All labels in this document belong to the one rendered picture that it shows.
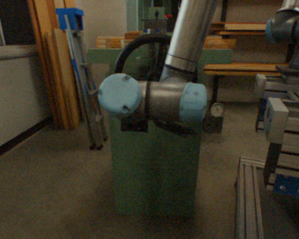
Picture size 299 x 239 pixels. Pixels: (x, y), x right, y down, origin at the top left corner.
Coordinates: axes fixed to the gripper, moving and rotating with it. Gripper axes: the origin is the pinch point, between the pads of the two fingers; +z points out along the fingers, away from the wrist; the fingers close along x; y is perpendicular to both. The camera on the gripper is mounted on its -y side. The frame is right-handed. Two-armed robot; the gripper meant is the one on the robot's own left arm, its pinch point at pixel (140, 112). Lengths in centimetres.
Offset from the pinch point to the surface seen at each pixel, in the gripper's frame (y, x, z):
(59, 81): -47, -101, 127
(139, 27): -54, -8, 37
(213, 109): -6.1, 28.2, 18.1
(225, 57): -27.2, 31.6, 13.9
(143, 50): -23.8, -0.9, 3.1
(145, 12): -55, -4, 25
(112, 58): -24.7, -15.1, 12.6
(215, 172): 28, 48, 94
